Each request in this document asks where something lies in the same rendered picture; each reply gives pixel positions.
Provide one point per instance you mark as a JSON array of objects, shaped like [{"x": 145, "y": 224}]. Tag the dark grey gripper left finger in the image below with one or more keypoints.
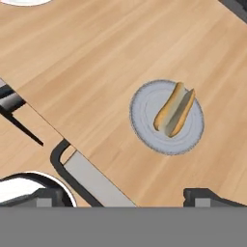
[{"x": 48, "y": 195}]

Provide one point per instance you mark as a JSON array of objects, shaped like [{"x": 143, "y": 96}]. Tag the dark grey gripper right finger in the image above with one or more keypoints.
[{"x": 199, "y": 194}]

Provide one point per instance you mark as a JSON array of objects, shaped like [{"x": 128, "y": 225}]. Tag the hot dog bun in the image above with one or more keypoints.
[{"x": 172, "y": 111}]

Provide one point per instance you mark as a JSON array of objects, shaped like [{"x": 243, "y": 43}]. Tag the grey round plate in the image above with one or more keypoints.
[{"x": 144, "y": 106}]

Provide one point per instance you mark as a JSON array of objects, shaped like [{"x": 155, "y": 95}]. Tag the white round plate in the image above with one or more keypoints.
[{"x": 22, "y": 2}]

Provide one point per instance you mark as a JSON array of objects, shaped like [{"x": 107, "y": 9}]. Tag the white round black-rimmed object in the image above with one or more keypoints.
[{"x": 16, "y": 188}]

